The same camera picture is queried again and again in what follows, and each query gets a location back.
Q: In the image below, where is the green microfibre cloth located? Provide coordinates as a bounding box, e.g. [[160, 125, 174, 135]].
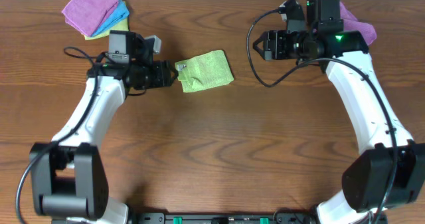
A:
[[175, 50, 234, 93]]

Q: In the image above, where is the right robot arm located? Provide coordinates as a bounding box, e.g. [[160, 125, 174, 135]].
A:
[[246, 0, 424, 223]]

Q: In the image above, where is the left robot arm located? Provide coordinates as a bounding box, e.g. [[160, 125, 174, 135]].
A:
[[27, 61, 178, 223]]

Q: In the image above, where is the folded green cloth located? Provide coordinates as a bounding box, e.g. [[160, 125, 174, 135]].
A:
[[84, 18, 129, 41]]

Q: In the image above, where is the crumpled purple cloth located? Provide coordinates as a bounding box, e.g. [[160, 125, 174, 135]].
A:
[[339, 2, 377, 45]]

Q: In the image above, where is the folded blue cloth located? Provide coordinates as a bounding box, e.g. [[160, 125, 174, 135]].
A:
[[91, 0, 129, 37]]

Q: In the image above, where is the folded purple cloth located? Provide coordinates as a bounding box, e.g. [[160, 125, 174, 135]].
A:
[[62, 0, 120, 37]]

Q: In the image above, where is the right black cable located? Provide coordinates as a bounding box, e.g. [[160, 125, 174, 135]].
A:
[[245, 7, 399, 224]]

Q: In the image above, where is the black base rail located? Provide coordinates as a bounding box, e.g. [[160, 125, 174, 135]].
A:
[[127, 212, 317, 224]]

